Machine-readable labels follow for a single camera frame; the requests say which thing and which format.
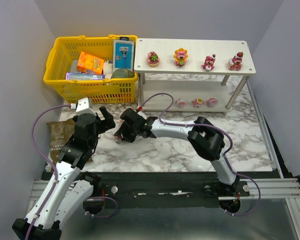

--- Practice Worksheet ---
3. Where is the pink bear shell toy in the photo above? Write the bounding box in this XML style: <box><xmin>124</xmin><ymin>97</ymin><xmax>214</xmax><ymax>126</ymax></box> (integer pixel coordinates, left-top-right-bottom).
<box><xmin>175</xmin><ymin>98</ymin><xmax>187</xmax><ymax>109</ymax></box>

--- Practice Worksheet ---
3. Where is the pink bear yellow-hat toy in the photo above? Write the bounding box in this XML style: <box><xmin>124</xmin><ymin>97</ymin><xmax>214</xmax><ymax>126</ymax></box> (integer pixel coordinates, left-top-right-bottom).
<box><xmin>192</xmin><ymin>98</ymin><xmax>205</xmax><ymax>108</ymax></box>

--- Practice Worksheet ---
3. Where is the pink bear cake toy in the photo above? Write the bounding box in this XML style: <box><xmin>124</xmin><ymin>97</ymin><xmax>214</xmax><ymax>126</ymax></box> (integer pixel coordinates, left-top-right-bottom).
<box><xmin>146</xmin><ymin>51</ymin><xmax>160</xmax><ymax>68</ymax></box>

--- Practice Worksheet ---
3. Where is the pink bear sunflower toy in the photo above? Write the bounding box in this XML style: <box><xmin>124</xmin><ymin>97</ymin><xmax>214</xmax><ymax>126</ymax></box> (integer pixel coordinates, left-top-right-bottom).
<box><xmin>173</xmin><ymin>48</ymin><xmax>188</xmax><ymax>67</ymax></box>

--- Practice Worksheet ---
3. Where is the pink bear white-hat toy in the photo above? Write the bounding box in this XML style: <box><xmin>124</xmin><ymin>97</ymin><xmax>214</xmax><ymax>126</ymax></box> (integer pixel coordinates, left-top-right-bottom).
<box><xmin>201</xmin><ymin>54</ymin><xmax>216</xmax><ymax>72</ymax></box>

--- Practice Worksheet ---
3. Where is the pink bear strawberry toy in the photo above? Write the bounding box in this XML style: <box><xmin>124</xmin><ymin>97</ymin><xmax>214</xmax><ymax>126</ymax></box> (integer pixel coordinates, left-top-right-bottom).
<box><xmin>228</xmin><ymin>51</ymin><xmax>244</xmax><ymax>71</ymax></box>

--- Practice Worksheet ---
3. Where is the pink bear flower-wreath toy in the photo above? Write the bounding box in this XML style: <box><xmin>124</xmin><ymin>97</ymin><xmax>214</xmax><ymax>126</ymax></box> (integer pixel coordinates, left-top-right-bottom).
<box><xmin>114</xmin><ymin>135</ymin><xmax>122</xmax><ymax>144</ymax></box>

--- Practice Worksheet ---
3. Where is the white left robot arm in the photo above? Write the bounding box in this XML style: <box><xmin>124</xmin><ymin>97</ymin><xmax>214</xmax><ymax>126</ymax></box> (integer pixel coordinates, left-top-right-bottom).
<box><xmin>12</xmin><ymin>103</ymin><xmax>116</xmax><ymax>240</ymax></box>

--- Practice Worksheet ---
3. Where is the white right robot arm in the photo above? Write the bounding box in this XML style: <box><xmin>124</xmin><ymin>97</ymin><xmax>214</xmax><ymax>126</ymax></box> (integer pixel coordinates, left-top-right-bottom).
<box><xmin>114</xmin><ymin>108</ymin><xmax>240</xmax><ymax>193</ymax></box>

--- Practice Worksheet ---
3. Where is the white two-tier shelf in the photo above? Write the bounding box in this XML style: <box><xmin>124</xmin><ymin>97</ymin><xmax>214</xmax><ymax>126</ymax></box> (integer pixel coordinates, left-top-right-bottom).
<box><xmin>134</xmin><ymin>38</ymin><xmax>256</xmax><ymax>115</ymax></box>

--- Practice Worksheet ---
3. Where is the brown paper bag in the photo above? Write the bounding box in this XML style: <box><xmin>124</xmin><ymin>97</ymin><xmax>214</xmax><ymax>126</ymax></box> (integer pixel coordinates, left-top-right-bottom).
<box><xmin>46</xmin><ymin>118</ymin><xmax>94</xmax><ymax>165</ymax></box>

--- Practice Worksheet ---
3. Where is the green melon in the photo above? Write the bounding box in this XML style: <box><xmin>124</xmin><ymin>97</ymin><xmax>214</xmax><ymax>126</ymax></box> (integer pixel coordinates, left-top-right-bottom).
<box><xmin>111</xmin><ymin>68</ymin><xmax>135</xmax><ymax>79</ymax></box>

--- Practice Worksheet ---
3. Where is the white item in basket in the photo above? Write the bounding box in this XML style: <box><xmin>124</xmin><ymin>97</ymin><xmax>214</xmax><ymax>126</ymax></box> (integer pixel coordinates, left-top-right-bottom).
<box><xmin>102</xmin><ymin>60</ymin><xmax>113</xmax><ymax>75</ymax></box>

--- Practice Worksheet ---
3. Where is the purple flat box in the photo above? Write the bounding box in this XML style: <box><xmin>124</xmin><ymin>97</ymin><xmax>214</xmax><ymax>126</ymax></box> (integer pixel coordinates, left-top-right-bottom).
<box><xmin>66</xmin><ymin>72</ymin><xmax>106</xmax><ymax>81</ymax></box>

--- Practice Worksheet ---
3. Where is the orange snack box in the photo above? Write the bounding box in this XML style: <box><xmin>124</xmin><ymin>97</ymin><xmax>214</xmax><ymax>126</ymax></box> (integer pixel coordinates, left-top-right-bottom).
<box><xmin>76</xmin><ymin>51</ymin><xmax>105</xmax><ymax>75</ymax></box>

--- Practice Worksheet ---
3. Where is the blue razor package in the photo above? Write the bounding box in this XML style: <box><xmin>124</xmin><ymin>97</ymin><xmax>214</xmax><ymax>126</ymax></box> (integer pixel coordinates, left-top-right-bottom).
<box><xmin>112</xmin><ymin>39</ymin><xmax>135</xmax><ymax>72</ymax></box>

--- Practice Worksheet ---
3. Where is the yellow plastic basket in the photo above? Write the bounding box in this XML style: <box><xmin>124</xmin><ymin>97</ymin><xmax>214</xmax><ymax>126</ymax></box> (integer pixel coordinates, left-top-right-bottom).
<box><xmin>43</xmin><ymin>34</ymin><xmax>138</xmax><ymax>104</ymax></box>

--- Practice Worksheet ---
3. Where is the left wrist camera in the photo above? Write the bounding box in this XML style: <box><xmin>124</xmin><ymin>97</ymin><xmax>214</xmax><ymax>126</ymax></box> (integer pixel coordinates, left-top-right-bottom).
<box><xmin>70</xmin><ymin>97</ymin><xmax>96</xmax><ymax>116</ymax></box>

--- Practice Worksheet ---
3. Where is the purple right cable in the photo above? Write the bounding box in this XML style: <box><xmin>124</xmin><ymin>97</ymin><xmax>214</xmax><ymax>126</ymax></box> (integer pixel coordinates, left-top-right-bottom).
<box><xmin>139</xmin><ymin>92</ymin><xmax>262</xmax><ymax>217</ymax></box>

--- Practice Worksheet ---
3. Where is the purple cable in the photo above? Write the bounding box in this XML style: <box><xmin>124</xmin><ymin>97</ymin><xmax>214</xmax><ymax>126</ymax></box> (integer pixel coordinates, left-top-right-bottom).
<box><xmin>139</xmin><ymin>92</ymin><xmax>262</xmax><ymax>217</ymax></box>
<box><xmin>23</xmin><ymin>104</ymin><xmax>75</xmax><ymax>240</ymax></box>

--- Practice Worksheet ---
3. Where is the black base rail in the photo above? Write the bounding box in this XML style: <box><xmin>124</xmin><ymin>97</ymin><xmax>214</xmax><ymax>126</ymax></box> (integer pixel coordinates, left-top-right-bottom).
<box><xmin>64</xmin><ymin>171</ymin><xmax>268</xmax><ymax>210</ymax></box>

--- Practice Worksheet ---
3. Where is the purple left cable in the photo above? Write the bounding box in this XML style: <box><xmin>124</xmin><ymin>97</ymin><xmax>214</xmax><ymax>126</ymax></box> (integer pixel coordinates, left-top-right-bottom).
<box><xmin>23</xmin><ymin>104</ymin><xmax>75</xmax><ymax>240</ymax></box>

